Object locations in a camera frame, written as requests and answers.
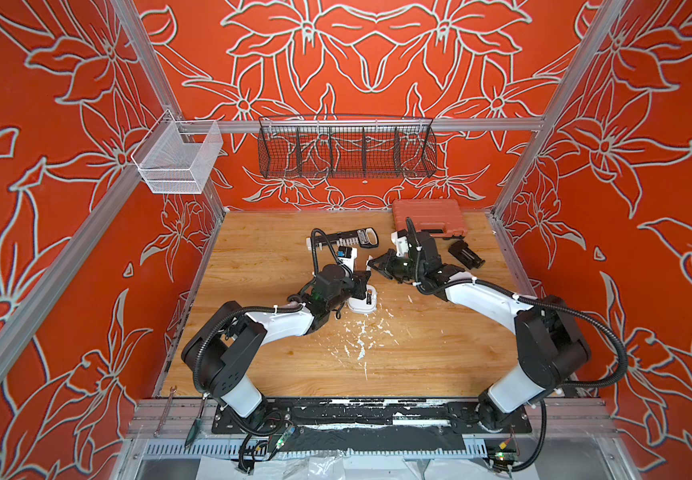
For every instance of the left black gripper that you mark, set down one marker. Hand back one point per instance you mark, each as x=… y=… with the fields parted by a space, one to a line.
x=359 y=283

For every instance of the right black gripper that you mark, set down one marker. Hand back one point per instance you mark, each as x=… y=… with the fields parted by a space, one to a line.
x=391 y=266

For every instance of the white alarm device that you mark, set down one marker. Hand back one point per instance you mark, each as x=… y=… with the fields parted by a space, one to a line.
x=366 y=305

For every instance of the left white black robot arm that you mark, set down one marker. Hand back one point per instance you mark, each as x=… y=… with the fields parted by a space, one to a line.
x=221 y=353

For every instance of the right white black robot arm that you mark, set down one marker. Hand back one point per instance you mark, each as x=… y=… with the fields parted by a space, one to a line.
x=550 y=344

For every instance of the small black holder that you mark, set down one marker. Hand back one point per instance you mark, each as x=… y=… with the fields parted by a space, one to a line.
x=461 y=251

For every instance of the red plastic tool case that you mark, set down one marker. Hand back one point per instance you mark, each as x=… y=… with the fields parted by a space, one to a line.
x=441 y=218

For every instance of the black white hand tool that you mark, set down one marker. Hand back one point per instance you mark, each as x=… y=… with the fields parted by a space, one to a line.
x=366 y=238

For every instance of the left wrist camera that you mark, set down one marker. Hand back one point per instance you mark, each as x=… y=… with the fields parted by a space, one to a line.
x=315 y=234

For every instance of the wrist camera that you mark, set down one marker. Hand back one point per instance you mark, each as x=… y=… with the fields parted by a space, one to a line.
x=405 y=241
x=315 y=234

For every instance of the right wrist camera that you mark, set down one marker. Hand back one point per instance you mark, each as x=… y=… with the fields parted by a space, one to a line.
x=405 y=241

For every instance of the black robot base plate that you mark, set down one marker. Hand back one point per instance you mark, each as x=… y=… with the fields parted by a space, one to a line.
x=459 y=415

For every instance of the black wire wall basket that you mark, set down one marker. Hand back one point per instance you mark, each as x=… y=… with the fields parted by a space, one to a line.
x=346 y=146

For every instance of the green handled screwdriver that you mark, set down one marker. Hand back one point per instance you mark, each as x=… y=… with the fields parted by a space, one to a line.
x=196 y=426

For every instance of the white wire mesh basket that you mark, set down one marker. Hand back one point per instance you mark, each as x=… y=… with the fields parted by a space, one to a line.
x=178 y=156

